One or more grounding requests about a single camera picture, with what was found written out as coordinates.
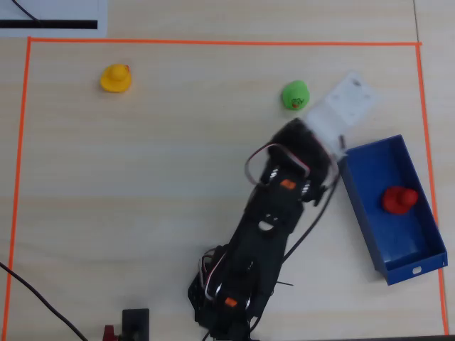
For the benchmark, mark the white paper with black stripe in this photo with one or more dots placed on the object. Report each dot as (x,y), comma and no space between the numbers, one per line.
(53,12)

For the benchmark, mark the small black box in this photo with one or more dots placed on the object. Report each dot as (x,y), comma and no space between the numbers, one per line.
(136,323)

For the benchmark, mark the yellow rubber duck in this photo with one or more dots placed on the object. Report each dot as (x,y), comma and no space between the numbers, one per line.
(116,78)

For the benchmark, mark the long horizontal orange tape strip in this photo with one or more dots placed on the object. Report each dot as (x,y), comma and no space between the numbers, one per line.
(227,42)

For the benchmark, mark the orange tape strip beside box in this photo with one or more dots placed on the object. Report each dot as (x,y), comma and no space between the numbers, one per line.
(432,142)

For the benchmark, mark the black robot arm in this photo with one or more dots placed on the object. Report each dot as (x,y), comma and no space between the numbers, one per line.
(263,241)

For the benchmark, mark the green rubber duck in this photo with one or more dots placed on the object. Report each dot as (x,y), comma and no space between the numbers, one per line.
(295,95)

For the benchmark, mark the blue plastic box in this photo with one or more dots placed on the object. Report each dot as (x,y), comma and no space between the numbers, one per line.
(391,227)

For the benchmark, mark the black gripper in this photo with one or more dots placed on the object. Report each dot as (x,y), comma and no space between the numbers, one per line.
(344,101)

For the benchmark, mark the black zip tie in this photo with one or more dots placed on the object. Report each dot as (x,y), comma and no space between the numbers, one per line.
(284,284)

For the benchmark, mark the red rubber duck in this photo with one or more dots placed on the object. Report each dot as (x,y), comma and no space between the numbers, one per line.
(400,200)

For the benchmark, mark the orange tape strip beside paper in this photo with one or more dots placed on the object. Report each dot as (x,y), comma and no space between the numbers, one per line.
(19,149)

